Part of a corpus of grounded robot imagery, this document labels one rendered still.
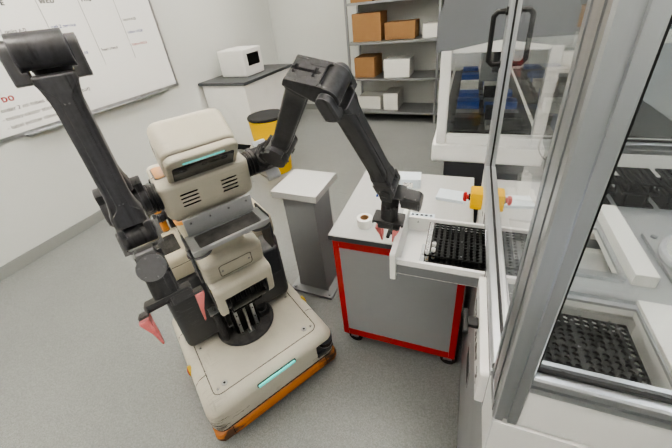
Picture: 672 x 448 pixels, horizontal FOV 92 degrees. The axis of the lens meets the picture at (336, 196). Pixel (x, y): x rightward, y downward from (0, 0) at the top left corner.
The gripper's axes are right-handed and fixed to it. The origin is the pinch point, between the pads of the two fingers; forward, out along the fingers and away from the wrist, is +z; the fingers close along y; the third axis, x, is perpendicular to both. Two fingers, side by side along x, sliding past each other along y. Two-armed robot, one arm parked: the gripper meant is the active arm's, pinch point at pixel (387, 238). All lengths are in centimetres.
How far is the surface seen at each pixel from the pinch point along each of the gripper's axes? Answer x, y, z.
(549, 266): -53, 27, -44
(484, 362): -41, 28, -5
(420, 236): 10.8, 10.6, 5.2
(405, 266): -9.9, 7.8, 1.9
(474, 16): 82, 18, -62
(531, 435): -53, 36, -5
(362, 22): 385, -109, -37
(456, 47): 82, 13, -50
